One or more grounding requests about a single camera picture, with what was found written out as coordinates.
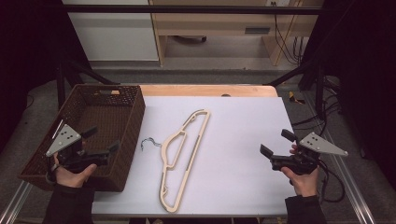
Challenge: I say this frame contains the light wooden desk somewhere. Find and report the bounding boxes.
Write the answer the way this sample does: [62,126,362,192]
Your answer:
[148,0,325,67]

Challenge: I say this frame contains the brown woven basket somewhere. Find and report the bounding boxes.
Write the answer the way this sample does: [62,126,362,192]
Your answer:
[18,83,147,193]

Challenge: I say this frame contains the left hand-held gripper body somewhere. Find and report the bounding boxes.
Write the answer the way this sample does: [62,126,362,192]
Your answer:
[46,123,110,175]

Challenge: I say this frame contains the yellow and black tool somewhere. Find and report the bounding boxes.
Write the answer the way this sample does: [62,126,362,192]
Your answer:
[288,91,306,105]

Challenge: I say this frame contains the black horizontal frame bar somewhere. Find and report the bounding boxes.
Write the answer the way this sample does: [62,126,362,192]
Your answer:
[59,4,325,16]

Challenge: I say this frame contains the white table sheet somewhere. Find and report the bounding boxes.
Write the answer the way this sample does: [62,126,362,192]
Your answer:
[92,95,297,217]

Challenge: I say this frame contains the beige clothes hanger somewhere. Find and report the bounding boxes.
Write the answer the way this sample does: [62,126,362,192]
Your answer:
[140,108,212,215]

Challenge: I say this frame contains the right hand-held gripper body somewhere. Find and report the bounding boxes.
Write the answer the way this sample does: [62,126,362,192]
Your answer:
[269,132,349,176]

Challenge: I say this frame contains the person's left hand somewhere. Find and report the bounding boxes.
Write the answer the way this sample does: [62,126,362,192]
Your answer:
[53,153,98,189]

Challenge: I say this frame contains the dark curtain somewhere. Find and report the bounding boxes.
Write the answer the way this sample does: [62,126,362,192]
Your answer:
[0,0,92,154]
[299,0,396,182]

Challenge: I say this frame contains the aluminium rail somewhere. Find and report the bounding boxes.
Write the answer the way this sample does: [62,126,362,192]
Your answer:
[0,180,33,224]
[320,128,378,224]

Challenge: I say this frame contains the black floor cables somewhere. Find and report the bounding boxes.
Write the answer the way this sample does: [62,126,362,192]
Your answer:
[291,76,343,133]

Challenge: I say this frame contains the person's right hand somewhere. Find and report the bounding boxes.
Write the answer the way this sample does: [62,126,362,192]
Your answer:
[279,144,320,198]

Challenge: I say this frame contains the bundle of hanging cables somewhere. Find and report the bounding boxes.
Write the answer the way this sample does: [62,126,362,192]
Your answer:
[272,1,310,66]

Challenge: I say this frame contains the white cabinet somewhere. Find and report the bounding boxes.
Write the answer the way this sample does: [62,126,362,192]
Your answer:
[61,0,161,63]

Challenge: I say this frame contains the black metal stand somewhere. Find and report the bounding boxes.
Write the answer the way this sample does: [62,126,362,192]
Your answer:
[266,59,329,121]
[55,58,121,110]

